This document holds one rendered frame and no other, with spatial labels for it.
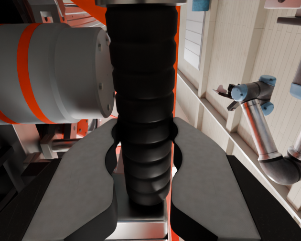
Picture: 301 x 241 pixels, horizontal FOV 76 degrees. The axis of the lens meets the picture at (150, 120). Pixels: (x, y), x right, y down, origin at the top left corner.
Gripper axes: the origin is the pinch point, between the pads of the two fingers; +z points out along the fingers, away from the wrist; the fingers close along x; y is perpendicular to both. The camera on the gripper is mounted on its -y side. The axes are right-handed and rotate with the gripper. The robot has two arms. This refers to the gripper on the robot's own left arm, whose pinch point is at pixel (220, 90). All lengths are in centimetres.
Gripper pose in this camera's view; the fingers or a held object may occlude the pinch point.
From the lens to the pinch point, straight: 134.9
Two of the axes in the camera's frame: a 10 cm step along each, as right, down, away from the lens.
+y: 1.1, -8.8, -4.7
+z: -3.6, -4.7, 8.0
